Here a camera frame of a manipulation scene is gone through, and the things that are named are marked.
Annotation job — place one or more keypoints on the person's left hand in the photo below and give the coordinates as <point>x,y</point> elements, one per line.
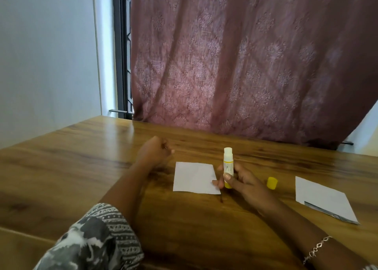
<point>152,152</point>

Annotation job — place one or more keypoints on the white paper envelope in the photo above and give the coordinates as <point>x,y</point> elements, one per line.
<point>322,197</point>

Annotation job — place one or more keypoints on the person's left forearm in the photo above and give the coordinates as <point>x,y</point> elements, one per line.
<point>125,187</point>

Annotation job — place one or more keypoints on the yellow glue stick cap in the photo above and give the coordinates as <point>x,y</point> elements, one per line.
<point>272,183</point>

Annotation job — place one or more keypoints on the person's right hand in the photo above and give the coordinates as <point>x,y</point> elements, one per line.
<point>249,187</point>

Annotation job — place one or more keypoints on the maroon patterned curtain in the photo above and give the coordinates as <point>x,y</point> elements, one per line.
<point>254,60</point>

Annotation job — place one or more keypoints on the small white paper sheet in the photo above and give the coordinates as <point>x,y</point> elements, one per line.
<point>196,177</point>

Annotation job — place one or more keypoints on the black window frame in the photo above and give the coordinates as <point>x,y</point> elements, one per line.
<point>121,51</point>

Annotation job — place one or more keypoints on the white and yellow glue stick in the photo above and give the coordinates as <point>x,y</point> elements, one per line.
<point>228,162</point>

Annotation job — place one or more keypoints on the person's left fingers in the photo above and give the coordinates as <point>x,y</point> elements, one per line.
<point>167,152</point>

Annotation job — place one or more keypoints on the patterned grey sleeve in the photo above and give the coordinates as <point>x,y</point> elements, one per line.
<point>94,240</point>

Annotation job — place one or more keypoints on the person's right forearm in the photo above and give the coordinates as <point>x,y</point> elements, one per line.
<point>307,234</point>

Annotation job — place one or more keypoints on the person's right thumb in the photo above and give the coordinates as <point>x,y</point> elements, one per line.
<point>231,179</point>

